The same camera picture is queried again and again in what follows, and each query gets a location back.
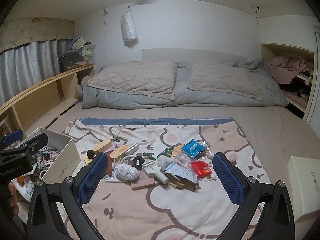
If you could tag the white hanging paper bag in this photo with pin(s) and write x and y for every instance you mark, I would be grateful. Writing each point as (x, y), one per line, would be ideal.
(128, 28)

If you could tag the white yarn ball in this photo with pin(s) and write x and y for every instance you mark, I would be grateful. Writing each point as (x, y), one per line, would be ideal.
(126, 172)

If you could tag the white shoe box right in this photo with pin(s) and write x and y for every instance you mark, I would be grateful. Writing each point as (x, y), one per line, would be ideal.
(304, 180)

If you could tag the black hexagonal box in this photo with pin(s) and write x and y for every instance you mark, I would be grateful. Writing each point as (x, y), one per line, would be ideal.
(90, 154)

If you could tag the person's left hand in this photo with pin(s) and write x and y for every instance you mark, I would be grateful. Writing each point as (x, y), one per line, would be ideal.
(13, 198)

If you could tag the white cap on shelf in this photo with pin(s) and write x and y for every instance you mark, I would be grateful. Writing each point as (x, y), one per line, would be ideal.
(78, 44)

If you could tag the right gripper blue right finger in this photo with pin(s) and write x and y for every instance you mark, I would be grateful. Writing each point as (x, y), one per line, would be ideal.
(276, 220)

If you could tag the white headboard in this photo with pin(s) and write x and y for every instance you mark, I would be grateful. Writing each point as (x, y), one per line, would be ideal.
(187, 55)

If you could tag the white rectangular bar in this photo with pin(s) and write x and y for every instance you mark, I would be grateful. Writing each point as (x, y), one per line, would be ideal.
(132, 149)

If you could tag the grey curtain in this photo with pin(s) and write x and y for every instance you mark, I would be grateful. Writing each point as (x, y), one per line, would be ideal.
(27, 65)

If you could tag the left beige quilted pillow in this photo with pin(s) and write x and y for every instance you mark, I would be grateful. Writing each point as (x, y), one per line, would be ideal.
(149, 78)

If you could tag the flat oval wooden lid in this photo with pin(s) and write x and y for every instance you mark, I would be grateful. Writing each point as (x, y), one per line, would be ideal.
(118, 152)

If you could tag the black round tape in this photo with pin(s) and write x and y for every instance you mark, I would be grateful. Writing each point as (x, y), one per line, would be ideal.
(138, 162)

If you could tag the cartoon bear patterned blanket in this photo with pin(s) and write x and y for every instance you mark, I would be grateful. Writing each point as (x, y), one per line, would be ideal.
(160, 183)

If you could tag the wooden bedside shelf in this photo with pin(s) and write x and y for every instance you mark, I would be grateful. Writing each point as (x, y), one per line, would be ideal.
(43, 103)

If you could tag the beige quilted pillow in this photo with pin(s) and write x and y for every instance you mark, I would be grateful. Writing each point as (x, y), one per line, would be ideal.
(149, 78)
(206, 75)

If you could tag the white storage box left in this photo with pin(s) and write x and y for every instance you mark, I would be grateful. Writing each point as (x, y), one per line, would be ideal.
(52, 163)

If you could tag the pile of pink clothes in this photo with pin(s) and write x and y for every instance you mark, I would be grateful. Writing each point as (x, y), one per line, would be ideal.
(284, 69)

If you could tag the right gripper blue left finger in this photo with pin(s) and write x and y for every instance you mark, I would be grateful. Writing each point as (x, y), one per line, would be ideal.
(44, 220)

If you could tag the brown leather card holder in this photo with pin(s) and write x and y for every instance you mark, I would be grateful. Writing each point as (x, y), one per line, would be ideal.
(109, 165)

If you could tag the blue mask packet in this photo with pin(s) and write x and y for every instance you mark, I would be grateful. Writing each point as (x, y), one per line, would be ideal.
(192, 148)

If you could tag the red glove packet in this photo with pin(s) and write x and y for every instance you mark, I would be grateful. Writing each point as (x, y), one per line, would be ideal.
(202, 169)

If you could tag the oval wooden box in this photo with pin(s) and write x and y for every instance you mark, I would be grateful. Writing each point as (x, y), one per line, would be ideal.
(102, 146)

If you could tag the clear plastic case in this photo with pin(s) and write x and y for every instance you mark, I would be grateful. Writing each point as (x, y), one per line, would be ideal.
(184, 160)

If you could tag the black bag on shelf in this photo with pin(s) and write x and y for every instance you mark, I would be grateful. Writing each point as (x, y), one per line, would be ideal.
(70, 60)

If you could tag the carved wooden plaque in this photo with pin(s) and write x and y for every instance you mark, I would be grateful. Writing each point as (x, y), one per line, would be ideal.
(182, 183)

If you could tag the white mask packet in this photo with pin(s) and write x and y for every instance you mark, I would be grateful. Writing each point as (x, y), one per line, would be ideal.
(181, 171)

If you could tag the pink flat pouch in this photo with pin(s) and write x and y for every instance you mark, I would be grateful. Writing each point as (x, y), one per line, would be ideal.
(112, 147)

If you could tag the yellow cardboard box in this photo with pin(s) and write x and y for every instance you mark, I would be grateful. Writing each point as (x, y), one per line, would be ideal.
(86, 159)

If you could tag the white fluffy pompom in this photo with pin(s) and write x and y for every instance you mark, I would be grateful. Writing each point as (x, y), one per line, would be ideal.
(163, 162)

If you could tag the right beige quilted pillow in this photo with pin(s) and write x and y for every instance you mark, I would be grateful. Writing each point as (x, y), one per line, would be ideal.
(206, 75)

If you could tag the white handheld fan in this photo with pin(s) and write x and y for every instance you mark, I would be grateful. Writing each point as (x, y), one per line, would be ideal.
(154, 171)

